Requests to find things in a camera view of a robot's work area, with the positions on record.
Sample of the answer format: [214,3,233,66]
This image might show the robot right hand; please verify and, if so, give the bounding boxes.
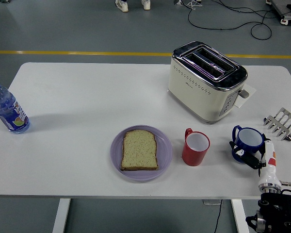
[229,138,282,189]

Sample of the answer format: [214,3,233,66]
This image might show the blue cup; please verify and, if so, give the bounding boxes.
[232,125,266,164]

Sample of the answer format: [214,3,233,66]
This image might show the red cup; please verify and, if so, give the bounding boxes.
[181,128,211,167]

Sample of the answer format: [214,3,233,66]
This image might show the bread slice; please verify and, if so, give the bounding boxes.
[120,129,160,171]

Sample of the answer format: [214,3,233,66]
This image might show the white table leg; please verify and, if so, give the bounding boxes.
[52,198,71,233]
[231,199,250,233]

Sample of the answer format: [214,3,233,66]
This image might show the metal toast rack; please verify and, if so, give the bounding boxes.
[263,107,291,141]

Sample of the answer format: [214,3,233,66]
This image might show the grey box under table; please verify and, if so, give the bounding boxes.
[203,199,223,206]

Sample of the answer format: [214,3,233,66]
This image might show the cream and chrome toaster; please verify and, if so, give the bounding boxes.
[167,41,250,125]

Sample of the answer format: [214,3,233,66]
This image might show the purple plate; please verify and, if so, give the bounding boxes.
[110,124,173,183]

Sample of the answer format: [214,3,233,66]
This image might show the equipment cart with wheels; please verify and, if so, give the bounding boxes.
[265,0,291,26]

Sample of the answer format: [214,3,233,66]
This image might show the blue-capped water bottle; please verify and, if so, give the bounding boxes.
[0,79,31,134]

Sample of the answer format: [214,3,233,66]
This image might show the thin black hanging cable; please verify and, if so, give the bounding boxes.
[213,199,223,233]

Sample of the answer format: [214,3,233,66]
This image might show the black floor cable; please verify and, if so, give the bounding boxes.
[187,0,291,41]

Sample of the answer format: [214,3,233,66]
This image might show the white floor cable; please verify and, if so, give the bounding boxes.
[185,0,203,10]

